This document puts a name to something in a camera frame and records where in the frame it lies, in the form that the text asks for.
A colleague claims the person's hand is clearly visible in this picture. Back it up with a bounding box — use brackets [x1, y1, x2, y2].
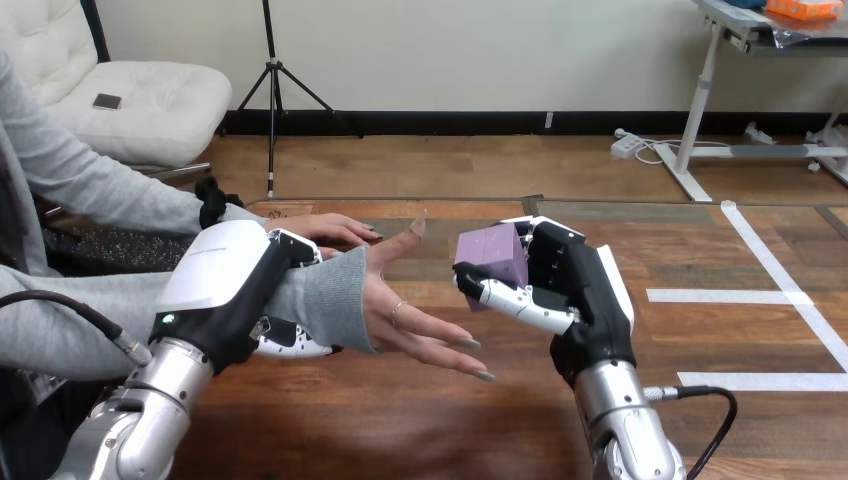
[264, 212, 384, 260]
[362, 209, 497, 384]

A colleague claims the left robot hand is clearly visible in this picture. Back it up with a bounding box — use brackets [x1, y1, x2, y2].
[148, 219, 343, 377]

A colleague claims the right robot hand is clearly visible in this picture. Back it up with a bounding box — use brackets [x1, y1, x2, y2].
[452, 215, 638, 389]

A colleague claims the purple block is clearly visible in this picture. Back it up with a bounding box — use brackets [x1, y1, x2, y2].
[454, 222, 531, 313]

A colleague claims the person's forearm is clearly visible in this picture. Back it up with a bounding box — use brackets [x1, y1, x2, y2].
[0, 245, 377, 383]
[62, 142, 270, 237]

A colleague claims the person's body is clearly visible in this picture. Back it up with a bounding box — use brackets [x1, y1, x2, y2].
[0, 49, 197, 480]

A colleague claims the black tripod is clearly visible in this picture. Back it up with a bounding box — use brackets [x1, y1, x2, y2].
[219, 0, 365, 201]

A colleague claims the white power strip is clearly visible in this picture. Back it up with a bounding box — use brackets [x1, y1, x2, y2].
[609, 128, 645, 161]

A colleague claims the white cushioned chair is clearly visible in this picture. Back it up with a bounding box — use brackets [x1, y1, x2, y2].
[0, 0, 234, 181]

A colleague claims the white desk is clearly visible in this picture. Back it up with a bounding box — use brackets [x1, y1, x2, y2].
[652, 0, 848, 204]

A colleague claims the foil sheet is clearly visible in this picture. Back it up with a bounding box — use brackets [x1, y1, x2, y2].
[747, 5, 848, 50]

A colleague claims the orange thing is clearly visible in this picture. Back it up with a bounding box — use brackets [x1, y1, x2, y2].
[765, 0, 847, 22]

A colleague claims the black cable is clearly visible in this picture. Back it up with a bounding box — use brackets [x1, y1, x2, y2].
[644, 385, 739, 480]
[0, 290, 154, 368]

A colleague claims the tangle of cables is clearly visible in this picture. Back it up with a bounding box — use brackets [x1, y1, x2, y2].
[633, 137, 731, 166]

